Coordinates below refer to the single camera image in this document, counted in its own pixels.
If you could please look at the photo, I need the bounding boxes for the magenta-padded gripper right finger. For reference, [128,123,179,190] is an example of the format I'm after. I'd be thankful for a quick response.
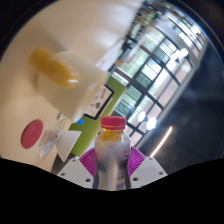
[128,145,168,189]

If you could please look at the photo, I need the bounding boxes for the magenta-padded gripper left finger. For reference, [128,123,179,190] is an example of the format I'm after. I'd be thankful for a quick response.
[57,147,98,189]

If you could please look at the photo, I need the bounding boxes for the clear red-capped drink bottle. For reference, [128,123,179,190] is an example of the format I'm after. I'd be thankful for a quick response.
[92,115,133,191]

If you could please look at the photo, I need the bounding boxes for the long linear ceiling light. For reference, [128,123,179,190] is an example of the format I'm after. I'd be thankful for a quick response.
[149,125,174,158]

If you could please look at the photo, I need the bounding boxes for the printed sticker sheet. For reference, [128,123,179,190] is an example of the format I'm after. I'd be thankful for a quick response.
[38,129,61,159]

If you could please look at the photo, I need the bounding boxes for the green upholstered bench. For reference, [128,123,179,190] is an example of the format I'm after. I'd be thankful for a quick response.
[69,75,128,158]

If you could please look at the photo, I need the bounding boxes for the group of pendant lamps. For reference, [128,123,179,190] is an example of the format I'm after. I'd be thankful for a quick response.
[137,46,190,132]

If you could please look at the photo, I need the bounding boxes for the flat round red coaster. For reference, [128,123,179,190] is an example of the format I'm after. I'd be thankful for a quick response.
[20,119,44,150]

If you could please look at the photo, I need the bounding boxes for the black-framed sticker-covered tablet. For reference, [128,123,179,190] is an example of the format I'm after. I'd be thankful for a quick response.
[83,83,115,120]

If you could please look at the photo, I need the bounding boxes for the pale yellow mug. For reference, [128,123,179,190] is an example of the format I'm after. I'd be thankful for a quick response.
[28,46,109,123]

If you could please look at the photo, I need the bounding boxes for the white paper sheets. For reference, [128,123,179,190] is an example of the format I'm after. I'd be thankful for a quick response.
[96,39,126,72]

